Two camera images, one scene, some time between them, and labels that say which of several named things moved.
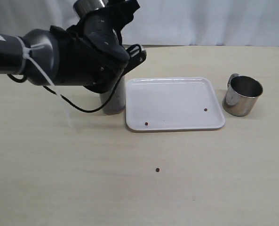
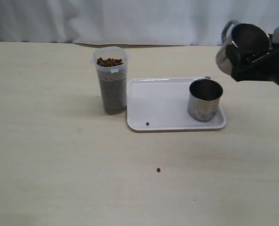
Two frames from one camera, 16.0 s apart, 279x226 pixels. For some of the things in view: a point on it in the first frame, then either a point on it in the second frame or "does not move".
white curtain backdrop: [253, 23] does not move
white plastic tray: [162, 103] does not move
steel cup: [242, 94] to [241, 42]
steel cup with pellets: [82, 7] to [203, 98]
